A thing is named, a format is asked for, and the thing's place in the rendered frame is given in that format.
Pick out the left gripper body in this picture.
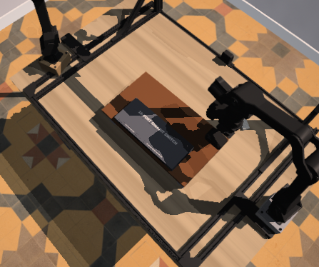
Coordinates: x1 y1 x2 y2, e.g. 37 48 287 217
205 111 244 150

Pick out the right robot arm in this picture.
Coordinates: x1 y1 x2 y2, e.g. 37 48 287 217
32 0 63 64

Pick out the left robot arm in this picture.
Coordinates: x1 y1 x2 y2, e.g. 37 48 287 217
206 76 319 225

